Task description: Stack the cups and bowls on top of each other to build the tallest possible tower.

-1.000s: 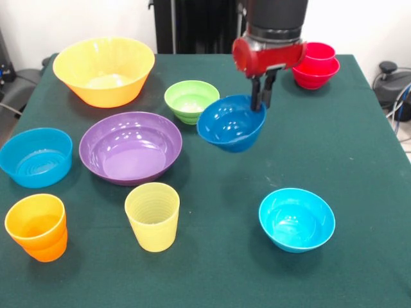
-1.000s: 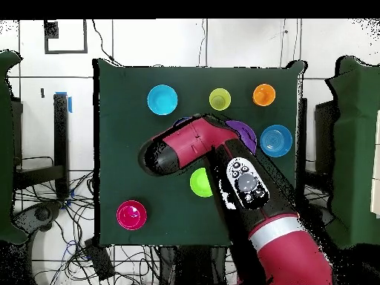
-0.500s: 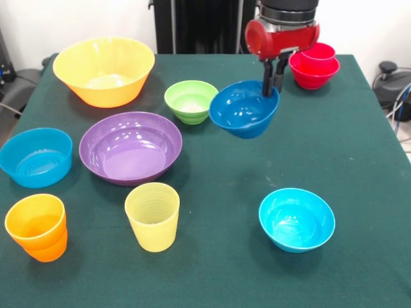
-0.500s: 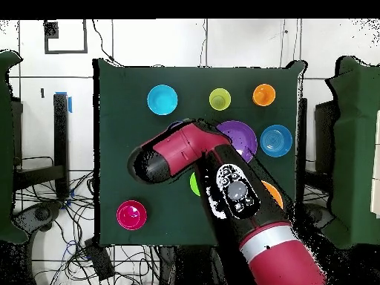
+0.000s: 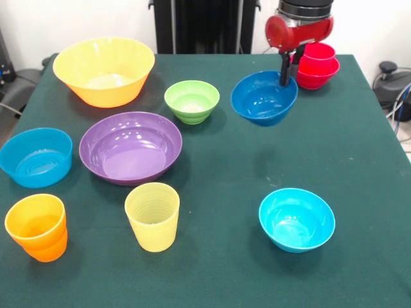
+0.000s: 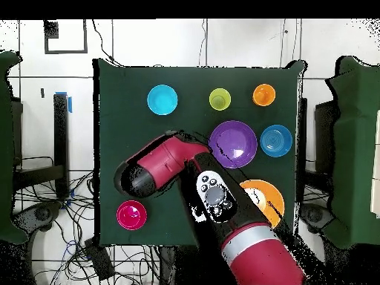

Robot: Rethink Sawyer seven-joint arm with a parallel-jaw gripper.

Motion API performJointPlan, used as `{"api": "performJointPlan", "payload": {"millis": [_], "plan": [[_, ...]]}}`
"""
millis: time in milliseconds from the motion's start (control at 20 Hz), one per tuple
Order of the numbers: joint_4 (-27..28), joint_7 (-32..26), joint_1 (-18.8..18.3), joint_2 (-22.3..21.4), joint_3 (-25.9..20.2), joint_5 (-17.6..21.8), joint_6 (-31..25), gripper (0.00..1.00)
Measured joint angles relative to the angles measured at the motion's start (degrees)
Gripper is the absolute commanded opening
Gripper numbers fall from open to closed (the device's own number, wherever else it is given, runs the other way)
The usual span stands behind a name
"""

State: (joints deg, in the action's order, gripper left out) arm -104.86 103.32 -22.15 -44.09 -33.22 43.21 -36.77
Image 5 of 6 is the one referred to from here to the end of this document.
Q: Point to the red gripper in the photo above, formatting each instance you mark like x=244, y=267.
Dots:
x=289, y=35

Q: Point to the red-pink bowl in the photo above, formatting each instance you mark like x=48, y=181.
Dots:
x=316, y=78

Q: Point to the red-pink cup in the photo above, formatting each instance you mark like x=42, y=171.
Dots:
x=321, y=53

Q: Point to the dark blue bowl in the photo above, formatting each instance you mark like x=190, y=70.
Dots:
x=263, y=102

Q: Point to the green bowl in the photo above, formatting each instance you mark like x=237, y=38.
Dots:
x=192, y=102

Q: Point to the cyan bowl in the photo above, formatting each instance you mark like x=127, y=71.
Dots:
x=295, y=224

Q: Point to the large purple bowl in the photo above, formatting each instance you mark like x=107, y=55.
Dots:
x=130, y=154

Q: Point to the large orange bowl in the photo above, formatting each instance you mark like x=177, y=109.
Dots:
x=96, y=64

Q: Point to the yellow-green cup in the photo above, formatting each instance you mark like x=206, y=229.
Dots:
x=152, y=231

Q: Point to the dark green tablecloth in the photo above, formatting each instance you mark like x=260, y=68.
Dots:
x=224, y=282

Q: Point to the blue ribbed bowl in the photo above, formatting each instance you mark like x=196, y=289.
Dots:
x=35, y=167

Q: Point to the black device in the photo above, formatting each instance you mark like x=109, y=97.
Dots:
x=6, y=70

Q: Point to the orange cup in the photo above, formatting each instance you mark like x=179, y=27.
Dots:
x=38, y=244

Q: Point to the grey pedestal foot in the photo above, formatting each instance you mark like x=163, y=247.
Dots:
x=22, y=83
x=395, y=83

